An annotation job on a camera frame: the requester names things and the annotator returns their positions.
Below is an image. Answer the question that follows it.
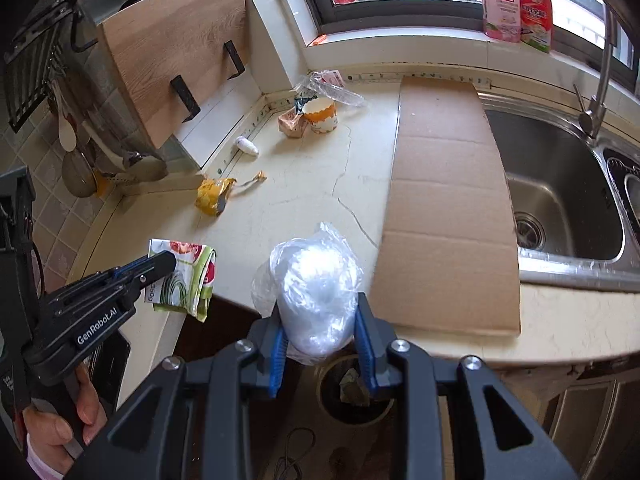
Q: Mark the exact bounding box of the flat brown cardboard sheet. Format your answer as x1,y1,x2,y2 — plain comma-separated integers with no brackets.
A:
371,76,522,338

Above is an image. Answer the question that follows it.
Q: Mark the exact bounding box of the clear plastic wrapper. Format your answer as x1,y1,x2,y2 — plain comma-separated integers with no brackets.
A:
292,70,368,108

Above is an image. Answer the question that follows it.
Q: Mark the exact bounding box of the yellow wrapper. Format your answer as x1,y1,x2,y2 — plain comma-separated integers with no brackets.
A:
195,177,237,217

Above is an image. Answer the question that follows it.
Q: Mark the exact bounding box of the round black waste bin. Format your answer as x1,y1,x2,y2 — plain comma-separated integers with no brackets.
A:
316,352,401,428

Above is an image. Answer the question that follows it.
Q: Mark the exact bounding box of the person's left hand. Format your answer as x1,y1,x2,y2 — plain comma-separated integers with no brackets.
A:
22,362,108,476

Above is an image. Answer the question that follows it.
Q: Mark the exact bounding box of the small beige carton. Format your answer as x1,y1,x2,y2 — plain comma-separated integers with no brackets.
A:
278,109,308,139

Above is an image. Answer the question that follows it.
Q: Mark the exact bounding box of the black wire wall rack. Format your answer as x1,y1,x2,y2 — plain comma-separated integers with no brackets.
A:
70,0,246,123

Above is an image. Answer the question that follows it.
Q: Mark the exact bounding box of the black cable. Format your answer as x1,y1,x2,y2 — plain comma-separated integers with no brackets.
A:
272,427,317,480

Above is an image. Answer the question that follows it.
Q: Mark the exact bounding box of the orange and white paper cup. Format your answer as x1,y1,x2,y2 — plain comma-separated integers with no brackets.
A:
302,100,338,134

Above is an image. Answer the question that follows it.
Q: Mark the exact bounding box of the black gas stove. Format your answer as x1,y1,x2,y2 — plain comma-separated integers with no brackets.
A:
85,330,132,411

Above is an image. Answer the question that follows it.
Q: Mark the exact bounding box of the small brown scrap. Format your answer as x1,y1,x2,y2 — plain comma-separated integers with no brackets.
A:
235,171,267,196

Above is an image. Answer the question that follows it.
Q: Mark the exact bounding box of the white rice spoon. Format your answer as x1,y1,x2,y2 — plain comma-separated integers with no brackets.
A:
52,80,77,152

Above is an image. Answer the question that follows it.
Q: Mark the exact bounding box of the green and red printed packet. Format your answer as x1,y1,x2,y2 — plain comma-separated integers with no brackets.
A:
145,239,218,323

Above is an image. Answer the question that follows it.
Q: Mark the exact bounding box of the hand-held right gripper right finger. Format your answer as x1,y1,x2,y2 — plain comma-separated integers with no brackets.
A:
354,292,581,480

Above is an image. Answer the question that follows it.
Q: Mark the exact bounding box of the black slatted wall shelf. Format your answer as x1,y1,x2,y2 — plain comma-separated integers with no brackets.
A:
2,0,83,133

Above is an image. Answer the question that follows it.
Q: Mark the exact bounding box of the brown wooden cabinet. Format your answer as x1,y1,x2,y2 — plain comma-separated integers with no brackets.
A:
170,300,640,480

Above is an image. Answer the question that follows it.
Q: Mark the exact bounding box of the wooden cutting board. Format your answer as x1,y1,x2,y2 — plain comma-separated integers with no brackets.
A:
96,0,251,150

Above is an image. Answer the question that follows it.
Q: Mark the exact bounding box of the stainless steel sink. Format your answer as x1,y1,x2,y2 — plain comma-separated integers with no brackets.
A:
475,87,640,293

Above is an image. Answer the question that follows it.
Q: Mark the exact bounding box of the red spray bottle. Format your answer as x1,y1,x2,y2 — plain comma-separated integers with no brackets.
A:
517,0,554,54

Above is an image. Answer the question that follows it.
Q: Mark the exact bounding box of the steel gooseneck faucet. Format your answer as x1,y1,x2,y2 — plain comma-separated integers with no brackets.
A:
574,2,621,141

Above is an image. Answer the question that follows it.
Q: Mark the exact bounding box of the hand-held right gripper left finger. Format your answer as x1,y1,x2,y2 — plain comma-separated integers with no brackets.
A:
62,317,288,480

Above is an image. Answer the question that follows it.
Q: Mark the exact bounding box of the pink soap refill pouch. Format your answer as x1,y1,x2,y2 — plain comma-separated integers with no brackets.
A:
478,0,525,43

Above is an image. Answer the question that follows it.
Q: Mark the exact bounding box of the black drain basket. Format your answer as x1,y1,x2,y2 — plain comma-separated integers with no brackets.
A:
602,147,640,221

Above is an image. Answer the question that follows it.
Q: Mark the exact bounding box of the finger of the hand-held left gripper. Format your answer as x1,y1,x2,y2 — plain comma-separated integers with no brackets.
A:
107,251,178,286
120,277,158,306

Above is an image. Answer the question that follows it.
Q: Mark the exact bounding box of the clear plastic bag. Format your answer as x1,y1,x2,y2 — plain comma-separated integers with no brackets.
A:
251,221,366,366

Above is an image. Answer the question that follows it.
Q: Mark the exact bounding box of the dark window frame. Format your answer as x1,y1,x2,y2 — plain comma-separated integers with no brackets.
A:
290,0,640,68

